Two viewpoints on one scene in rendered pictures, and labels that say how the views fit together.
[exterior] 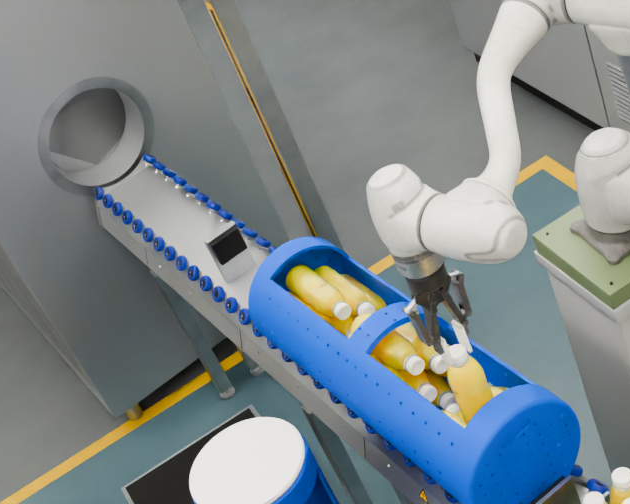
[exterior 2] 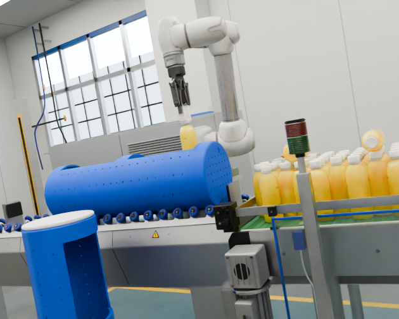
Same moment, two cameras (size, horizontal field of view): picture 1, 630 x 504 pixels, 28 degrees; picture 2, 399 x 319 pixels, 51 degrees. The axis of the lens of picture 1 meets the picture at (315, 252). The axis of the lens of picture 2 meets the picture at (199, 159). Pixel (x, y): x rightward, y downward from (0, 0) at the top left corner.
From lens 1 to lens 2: 2.10 m
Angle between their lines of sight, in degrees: 53
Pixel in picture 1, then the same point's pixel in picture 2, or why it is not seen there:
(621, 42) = (222, 43)
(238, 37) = (28, 131)
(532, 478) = (221, 183)
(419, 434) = (168, 164)
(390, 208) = (171, 22)
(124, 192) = not seen: outside the picture
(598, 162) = (200, 129)
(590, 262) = not seen: hidden behind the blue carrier
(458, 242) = (205, 23)
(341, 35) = not seen: hidden behind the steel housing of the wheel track
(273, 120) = (36, 175)
